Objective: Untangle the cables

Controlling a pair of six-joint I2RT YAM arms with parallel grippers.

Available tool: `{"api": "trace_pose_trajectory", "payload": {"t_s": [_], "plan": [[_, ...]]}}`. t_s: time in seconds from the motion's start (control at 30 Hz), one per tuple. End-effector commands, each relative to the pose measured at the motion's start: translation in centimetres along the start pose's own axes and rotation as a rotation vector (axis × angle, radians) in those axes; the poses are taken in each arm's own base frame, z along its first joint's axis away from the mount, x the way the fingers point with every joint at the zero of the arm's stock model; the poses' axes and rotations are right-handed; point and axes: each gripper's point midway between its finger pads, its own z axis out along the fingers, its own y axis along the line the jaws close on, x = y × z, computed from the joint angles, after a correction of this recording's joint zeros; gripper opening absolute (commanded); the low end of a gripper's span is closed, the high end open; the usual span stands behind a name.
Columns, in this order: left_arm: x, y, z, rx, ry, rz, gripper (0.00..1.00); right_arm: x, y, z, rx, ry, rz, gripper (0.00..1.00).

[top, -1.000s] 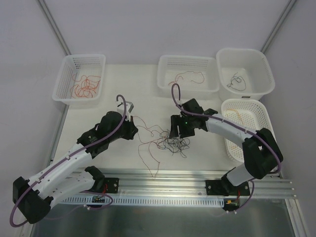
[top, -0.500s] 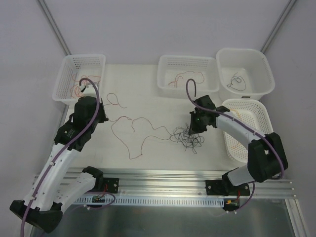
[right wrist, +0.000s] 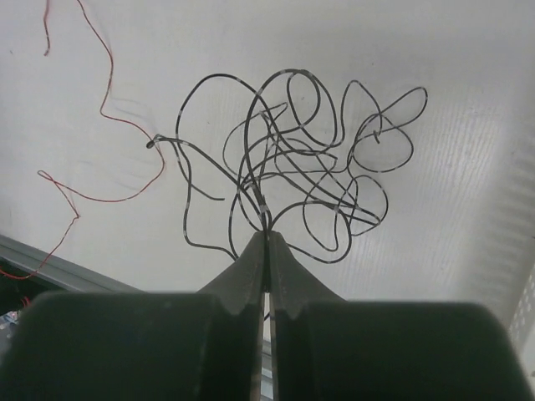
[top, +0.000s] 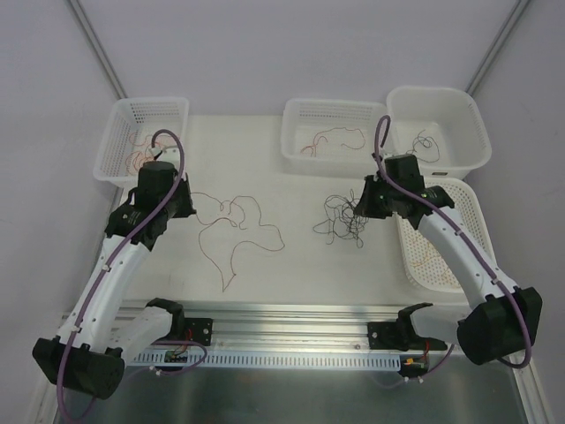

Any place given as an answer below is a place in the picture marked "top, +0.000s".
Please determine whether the multicolour cable bundle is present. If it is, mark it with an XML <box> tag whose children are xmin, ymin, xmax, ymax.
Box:
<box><xmin>312</xmin><ymin>188</ymin><xmax>370</xmax><ymax>248</ymax></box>

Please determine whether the orange cable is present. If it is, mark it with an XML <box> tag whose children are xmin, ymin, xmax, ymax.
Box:
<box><xmin>408</xmin><ymin>233</ymin><xmax>460</xmax><ymax>288</ymax></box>

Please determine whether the black cable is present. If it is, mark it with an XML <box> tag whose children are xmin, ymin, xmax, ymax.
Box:
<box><xmin>405</xmin><ymin>128</ymin><xmax>441</xmax><ymax>167</ymax></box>

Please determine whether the red white-banded cable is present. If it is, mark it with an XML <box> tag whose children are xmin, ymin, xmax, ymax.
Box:
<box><xmin>299</xmin><ymin>126</ymin><xmax>368</xmax><ymax>156</ymax></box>

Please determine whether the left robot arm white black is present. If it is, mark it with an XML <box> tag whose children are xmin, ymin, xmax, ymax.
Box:
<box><xmin>32</xmin><ymin>161</ymin><xmax>196</xmax><ymax>399</ymax></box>

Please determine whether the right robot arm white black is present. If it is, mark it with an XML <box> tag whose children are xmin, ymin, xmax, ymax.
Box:
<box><xmin>354</xmin><ymin>155</ymin><xmax>542</xmax><ymax>369</ymax></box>

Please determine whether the white perforated basket left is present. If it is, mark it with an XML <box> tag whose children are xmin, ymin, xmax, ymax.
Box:
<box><xmin>93</xmin><ymin>96</ymin><xmax>190</xmax><ymax>188</ymax></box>

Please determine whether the white perforated basket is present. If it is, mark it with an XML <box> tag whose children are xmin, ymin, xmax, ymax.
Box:
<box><xmin>93</xmin><ymin>96</ymin><xmax>190</xmax><ymax>188</ymax></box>
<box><xmin>280</xmin><ymin>98</ymin><xmax>388</xmax><ymax>178</ymax></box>

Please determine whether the white perforated basket middle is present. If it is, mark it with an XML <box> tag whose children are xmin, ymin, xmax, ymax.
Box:
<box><xmin>280</xmin><ymin>98</ymin><xmax>388</xmax><ymax>178</ymax></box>

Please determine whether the white round-hole basket right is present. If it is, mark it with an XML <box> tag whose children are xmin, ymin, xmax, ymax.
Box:
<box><xmin>395</xmin><ymin>177</ymin><xmax>495</xmax><ymax>294</ymax></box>

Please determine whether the white solid plastic tub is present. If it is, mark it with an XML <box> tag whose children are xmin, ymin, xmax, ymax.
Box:
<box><xmin>386</xmin><ymin>86</ymin><xmax>492</xmax><ymax>179</ymax></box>

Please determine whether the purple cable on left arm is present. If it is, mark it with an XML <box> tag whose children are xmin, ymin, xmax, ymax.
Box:
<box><xmin>56</xmin><ymin>129</ymin><xmax>208</xmax><ymax>421</ymax></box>

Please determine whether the left aluminium frame post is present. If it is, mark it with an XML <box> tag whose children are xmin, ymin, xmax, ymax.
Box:
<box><xmin>64</xmin><ymin>0</ymin><xmax>128</xmax><ymax>100</ymax></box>

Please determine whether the aluminium frame post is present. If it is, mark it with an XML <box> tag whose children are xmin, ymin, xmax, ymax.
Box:
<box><xmin>64</xmin><ymin>0</ymin><xmax>128</xmax><ymax>100</ymax></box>
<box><xmin>464</xmin><ymin>0</ymin><xmax>532</xmax><ymax>96</ymax></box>

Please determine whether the aluminium mounting rail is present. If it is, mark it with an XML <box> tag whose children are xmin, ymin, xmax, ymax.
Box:
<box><xmin>56</xmin><ymin>301</ymin><xmax>529</xmax><ymax>354</ymax></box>

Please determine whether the white slotted cable duct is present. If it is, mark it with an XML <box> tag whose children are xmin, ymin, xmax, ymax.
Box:
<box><xmin>132</xmin><ymin>349</ymin><xmax>401</xmax><ymax>372</ymax></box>

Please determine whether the right aluminium frame post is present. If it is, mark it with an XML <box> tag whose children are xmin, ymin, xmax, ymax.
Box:
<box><xmin>464</xmin><ymin>0</ymin><xmax>532</xmax><ymax>96</ymax></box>

